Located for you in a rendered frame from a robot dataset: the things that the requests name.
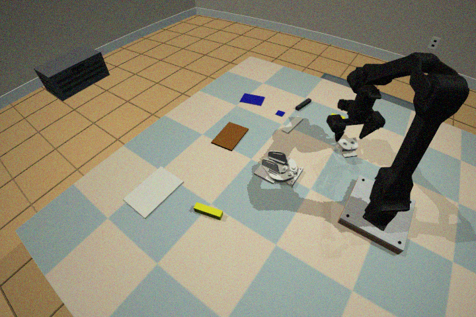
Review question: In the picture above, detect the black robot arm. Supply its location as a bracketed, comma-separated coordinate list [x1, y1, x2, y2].
[347, 52, 469, 231]

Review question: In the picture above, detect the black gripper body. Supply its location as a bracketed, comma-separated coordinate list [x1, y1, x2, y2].
[327, 100, 385, 133]

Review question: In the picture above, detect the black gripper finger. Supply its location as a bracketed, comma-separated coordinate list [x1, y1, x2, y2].
[335, 131, 344, 142]
[359, 123, 379, 139]

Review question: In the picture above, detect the yellow rectangular bar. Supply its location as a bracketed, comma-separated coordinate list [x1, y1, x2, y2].
[194, 202, 223, 220]

